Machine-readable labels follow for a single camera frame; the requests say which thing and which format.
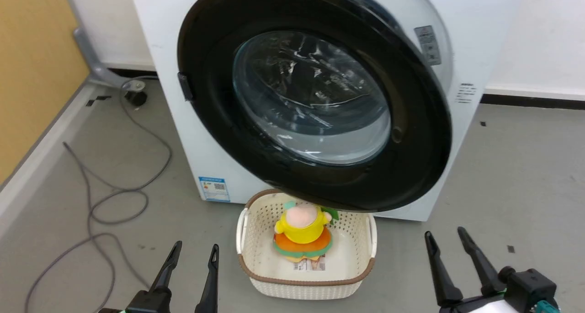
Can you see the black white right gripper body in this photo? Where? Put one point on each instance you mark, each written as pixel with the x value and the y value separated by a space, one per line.
pixel 530 290

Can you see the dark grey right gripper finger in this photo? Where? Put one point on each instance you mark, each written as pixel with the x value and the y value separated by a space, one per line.
pixel 439 272
pixel 477 260

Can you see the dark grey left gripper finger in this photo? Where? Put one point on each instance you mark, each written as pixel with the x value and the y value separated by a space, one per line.
pixel 167 269
pixel 209 285

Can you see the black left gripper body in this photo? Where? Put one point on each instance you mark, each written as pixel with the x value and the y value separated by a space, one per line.
pixel 144 304

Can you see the black round washing machine door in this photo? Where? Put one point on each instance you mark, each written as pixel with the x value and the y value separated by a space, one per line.
pixel 411 167

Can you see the white front-load washing machine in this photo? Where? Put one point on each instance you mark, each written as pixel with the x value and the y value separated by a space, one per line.
pixel 167 121

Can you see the white woven laundry basket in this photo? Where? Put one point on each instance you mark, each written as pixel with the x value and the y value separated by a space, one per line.
pixel 274 286

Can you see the blue energy label sticker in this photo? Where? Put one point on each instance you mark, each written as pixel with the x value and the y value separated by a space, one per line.
pixel 214 189

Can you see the white barcode label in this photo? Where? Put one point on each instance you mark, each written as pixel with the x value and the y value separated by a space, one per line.
pixel 315 264

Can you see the yellow orange plush doll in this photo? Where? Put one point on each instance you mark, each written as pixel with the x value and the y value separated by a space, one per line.
pixel 304 233

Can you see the white text sticker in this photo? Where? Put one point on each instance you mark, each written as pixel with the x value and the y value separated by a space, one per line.
pixel 465 92

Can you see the black round floor foot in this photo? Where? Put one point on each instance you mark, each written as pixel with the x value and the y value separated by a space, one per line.
pixel 136 98

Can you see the grey warning sticker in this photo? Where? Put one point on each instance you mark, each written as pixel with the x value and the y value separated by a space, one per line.
pixel 428 45

